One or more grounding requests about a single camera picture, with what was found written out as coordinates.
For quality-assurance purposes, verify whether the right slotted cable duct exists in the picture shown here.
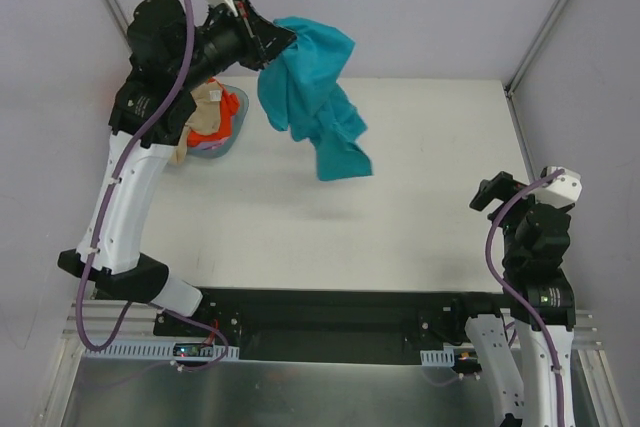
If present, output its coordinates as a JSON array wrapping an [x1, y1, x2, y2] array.
[[420, 348, 455, 368]]

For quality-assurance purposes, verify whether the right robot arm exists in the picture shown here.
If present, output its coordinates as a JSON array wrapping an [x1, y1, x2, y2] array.
[[450, 166, 582, 426]]

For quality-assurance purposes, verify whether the teal t-shirt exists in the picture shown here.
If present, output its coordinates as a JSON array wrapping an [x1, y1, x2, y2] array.
[[257, 17, 373, 182]]

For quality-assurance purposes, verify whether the blue-grey plastic basket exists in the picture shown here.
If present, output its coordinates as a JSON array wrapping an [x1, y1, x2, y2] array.
[[187, 84, 249, 159]]

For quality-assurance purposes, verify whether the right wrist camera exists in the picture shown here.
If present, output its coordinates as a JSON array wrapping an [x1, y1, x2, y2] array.
[[535, 166, 582, 209]]

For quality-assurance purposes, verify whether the slotted cable duct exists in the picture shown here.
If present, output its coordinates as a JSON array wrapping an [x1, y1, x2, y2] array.
[[420, 348, 455, 368], [85, 340, 240, 362]]

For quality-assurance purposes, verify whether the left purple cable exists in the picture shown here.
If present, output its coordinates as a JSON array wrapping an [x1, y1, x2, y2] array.
[[74, 0, 231, 373]]

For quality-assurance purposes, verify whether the right corner aluminium post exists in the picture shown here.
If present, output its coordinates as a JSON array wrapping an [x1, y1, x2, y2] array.
[[504, 0, 572, 99]]

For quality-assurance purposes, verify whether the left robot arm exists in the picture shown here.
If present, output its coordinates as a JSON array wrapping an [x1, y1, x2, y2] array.
[[57, 0, 296, 336]]

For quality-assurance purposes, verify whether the lavender t-shirt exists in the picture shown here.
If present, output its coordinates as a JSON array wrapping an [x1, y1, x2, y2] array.
[[188, 137, 229, 152]]

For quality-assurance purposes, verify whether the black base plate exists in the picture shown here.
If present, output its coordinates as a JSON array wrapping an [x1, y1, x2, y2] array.
[[153, 288, 507, 365]]

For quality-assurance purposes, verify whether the left slotted cable duct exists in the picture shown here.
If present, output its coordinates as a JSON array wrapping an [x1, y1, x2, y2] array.
[[85, 340, 240, 362]]

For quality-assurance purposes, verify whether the beige t-shirt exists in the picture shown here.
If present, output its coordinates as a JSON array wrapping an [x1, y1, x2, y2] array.
[[169, 80, 223, 165]]

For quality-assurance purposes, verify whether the orange t-shirt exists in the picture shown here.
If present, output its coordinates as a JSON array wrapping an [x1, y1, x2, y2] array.
[[186, 78, 240, 148]]

